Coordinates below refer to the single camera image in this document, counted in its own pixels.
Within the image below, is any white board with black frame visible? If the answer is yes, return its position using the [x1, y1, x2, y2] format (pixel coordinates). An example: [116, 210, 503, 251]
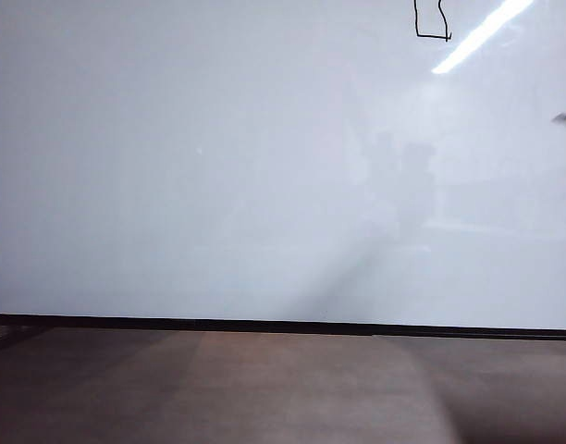
[0, 0, 566, 342]

